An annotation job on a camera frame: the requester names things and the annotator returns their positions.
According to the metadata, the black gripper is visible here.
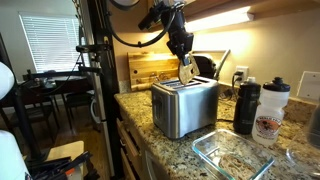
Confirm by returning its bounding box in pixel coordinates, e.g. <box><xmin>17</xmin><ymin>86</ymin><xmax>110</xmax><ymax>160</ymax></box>
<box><xmin>165</xmin><ymin>30</ymin><xmax>195</xmax><ymax>68</ymax></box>

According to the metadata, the brown bread slice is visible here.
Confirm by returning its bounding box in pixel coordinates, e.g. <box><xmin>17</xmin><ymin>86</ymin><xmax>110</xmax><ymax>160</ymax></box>
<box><xmin>177</xmin><ymin>54</ymin><xmax>201</xmax><ymax>86</ymax></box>

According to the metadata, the stainless steel two-slot toaster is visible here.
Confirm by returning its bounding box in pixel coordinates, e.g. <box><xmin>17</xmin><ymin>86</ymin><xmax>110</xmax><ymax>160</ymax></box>
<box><xmin>151</xmin><ymin>75</ymin><xmax>220</xmax><ymax>140</ymax></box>

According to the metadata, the rectangular glass bowl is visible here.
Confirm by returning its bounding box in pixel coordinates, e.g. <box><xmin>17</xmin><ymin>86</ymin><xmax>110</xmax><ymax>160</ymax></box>
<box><xmin>191</xmin><ymin>128</ymin><xmax>275</xmax><ymax>180</ymax></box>

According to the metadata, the black panini grill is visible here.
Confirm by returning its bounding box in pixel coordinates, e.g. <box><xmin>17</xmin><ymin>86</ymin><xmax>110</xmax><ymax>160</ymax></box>
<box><xmin>191</xmin><ymin>49</ymin><xmax>232</xmax><ymax>81</ymax></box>

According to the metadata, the wooden cutting board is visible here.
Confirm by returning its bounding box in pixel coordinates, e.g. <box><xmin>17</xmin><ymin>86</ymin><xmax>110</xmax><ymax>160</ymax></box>
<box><xmin>127</xmin><ymin>51</ymin><xmax>182</xmax><ymax>92</ymax></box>

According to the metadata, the under-cabinet light strip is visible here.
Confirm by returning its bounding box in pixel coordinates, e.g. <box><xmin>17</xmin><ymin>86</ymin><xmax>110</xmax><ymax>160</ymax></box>
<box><xmin>184</xmin><ymin>5</ymin><xmax>255</xmax><ymax>33</ymax></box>

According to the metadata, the black water bottle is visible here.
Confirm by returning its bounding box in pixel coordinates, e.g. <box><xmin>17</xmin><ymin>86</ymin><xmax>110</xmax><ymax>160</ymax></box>
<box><xmin>232</xmin><ymin>76</ymin><xmax>262</xmax><ymax>135</ymax></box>

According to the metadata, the black vertical stand pole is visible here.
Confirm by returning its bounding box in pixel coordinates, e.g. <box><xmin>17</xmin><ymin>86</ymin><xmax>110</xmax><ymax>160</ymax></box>
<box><xmin>87</xmin><ymin>0</ymin><xmax>125</xmax><ymax>178</ymax></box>

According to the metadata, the wooden upper cabinet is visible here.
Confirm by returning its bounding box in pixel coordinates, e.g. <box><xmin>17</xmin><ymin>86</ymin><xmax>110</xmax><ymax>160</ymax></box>
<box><xmin>179</xmin><ymin>0</ymin><xmax>320</xmax><ymax>22</ymax></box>

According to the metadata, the white bottle with black cap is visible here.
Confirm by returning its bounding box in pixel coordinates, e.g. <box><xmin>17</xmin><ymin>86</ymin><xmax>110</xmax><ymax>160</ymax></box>
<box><xmin>251</xmin><ymin>77</ymin><xmax>291</xmax><ymax>147</ymax></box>

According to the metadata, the wooden drawer cabinet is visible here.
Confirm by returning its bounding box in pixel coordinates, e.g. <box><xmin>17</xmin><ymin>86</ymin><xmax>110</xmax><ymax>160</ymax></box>
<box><xmin>114</xmin><ymin>96</ymin><xmax>174</xmax><ymax>180</ymax></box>

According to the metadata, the dark wooden chair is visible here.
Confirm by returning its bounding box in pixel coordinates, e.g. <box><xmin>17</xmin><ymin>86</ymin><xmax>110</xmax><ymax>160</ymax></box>
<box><xmin>18</xmin><ymin>96</ymin><xmax>62</xmax><ymax>143</ymax></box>
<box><xmin>54</xmin><ymin>79</ymin><xmax>97</xmax><ymax>128</ymax></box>

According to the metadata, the window with white blinds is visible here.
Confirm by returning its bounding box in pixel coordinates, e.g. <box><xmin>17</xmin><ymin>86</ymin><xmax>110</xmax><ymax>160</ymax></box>
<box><xmin>18</xmin><ymin>12</ymin><xmax>90</xmax><ymax>74</ymax></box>

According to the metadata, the dark dining table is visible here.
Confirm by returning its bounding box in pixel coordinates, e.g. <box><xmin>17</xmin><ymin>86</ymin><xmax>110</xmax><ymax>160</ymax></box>
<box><xmin>18</xmin><ymin>76</ymin><xmax>95</xmax><ymax>98</ymax></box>

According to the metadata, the dark grey bottle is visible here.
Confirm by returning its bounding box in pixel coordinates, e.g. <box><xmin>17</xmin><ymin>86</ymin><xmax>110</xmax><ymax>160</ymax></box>
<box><xmin>305</xmin><ymin>99</ymin><xmax>320</xmax><ymax>150</ymax></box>

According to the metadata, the clear glass vessel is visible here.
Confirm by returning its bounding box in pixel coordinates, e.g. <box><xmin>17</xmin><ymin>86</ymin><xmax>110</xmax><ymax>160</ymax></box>
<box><xmin>285</xmin><ymin>131</ymin><xmax>320</xmax><ymax>178</ymax></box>

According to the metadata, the light wooden stool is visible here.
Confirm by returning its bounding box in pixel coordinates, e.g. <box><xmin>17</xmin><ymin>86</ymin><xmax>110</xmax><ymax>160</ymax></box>
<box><xmin>44</xmin><ymin>140</ymin><xmax>86</xmax><ymax>180</ymax></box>

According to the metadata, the pile of black tools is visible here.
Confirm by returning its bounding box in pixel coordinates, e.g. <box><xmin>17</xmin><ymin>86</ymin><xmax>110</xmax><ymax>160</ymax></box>
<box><xmin>24</xmin><ymin>151</ymin><xmax>101</xmax><ymax>180</ymax></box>

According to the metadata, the black slanted tripod leg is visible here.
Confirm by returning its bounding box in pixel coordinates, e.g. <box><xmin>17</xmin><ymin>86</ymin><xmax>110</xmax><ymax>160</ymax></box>
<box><xmin>0</xmin><ymin>33</ymin><xmax>43</xmax><ymax>161</ymax></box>

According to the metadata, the white rounded object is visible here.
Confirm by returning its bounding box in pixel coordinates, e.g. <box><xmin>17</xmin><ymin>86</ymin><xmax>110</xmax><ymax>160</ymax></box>
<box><xmin>0</xmin><ymin>61</ymin><xmax>16</xmax><ymax>101</ymax></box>
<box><xmin>0</xmin><ymin>129</ymin><xmax>33</xmax><ymax>180</ymax></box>

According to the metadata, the black plug with cable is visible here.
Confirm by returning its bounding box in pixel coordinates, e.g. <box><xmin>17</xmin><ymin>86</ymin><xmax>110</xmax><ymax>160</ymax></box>
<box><xmin>231</xmin><ymin>70</ymin><xmax>245</xmax><ymax>88</ymax></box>

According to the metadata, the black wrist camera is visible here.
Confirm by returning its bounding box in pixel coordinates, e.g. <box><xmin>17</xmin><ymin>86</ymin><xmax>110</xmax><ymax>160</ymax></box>
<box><xmin>137</xmin><ymin>1</ymin><xmax>169</xmax><ymax>32</ymax></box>

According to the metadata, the white wall outlet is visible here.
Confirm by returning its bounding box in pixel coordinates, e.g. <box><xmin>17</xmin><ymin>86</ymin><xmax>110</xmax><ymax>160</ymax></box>
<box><xmin>234</xmin><ymin>65</ymin><xmax>250</xmax><ymax>83</ymax></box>

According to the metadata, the white wall switch plate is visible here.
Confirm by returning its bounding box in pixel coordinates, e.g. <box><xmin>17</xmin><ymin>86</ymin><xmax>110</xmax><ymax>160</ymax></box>
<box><xmin>296</xmin><ymin>70</ymin><xmax>320</xmax><ymax>102</ymax></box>

